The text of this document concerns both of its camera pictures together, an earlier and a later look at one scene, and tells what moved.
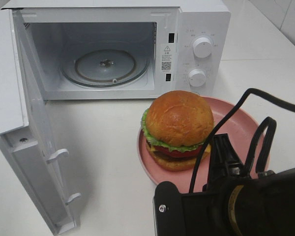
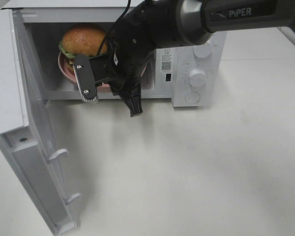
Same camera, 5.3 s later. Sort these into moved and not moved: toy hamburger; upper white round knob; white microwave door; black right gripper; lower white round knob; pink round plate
Moved: pink round plate; toy hamburger; black right gripper
Not moved: upper white round knob; lower white round knob; white microwave door
